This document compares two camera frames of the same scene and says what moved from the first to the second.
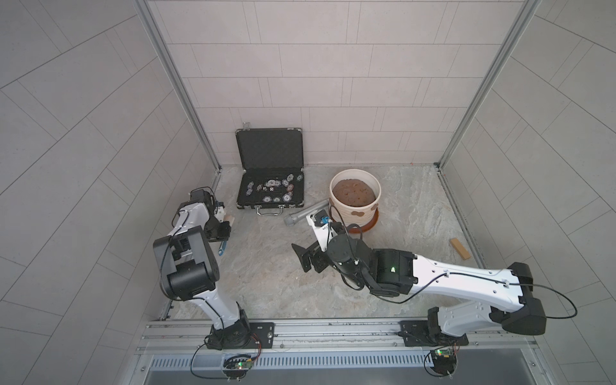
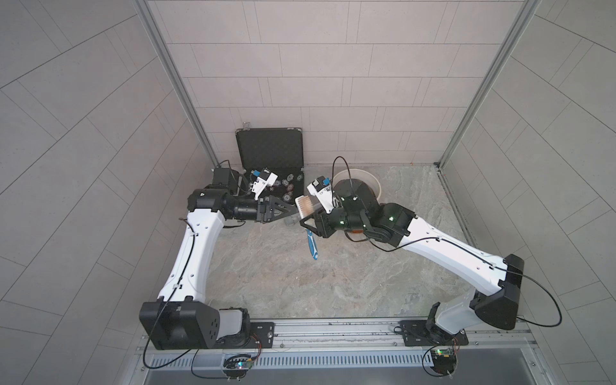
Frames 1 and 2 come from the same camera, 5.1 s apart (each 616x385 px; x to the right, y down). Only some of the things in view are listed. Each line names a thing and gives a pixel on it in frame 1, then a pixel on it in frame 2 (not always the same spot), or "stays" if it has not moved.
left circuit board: [236, 366] stays
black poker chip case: [271, 174] stays
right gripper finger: [312, 256] to [317, 229]
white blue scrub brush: [224, 243] to [305, 205]
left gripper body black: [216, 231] to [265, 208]
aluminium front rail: [189, 337] stays
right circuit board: [444, 361] stays
